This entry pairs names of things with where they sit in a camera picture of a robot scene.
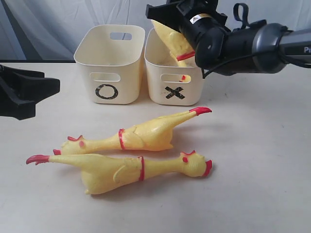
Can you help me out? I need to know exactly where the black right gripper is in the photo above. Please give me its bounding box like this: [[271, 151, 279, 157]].
[[146, 0, 230, 68]]

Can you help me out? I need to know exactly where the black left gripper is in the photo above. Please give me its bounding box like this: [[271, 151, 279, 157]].
[[0, 65, 60, 120]]

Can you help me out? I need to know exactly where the yellow chicken body headless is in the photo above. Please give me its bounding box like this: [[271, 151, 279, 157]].
[[151, 19, 195, 67]]

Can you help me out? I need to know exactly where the yellow rubber chicken front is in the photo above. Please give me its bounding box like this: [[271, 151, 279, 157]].
[[26, 151, 212, 195]]

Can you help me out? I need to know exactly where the yellow rubber chicken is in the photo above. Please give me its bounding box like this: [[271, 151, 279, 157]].
[[26, 151, 212, 195], [52, 107, 212, 155]]

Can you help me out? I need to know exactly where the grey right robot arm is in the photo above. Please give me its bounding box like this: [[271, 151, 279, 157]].
[[146, 0, 311, 76]]

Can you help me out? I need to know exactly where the white backdrop curtain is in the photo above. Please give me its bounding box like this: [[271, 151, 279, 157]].
[[0, 0, 311, 62]]

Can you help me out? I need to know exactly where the cream bin marked X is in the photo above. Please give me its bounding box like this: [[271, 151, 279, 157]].
[[144, 29, 205, 106]]

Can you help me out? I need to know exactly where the cream bin marked O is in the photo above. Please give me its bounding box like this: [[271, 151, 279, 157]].
[[74, 24, 145, 104]]

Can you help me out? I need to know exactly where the yellow rubber chicken middle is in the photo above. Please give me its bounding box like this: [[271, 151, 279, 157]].
[[52, 107, 212, 155]]

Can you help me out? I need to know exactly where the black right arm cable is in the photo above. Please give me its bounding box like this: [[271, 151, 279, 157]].
[[201, 2, 311, 80]]

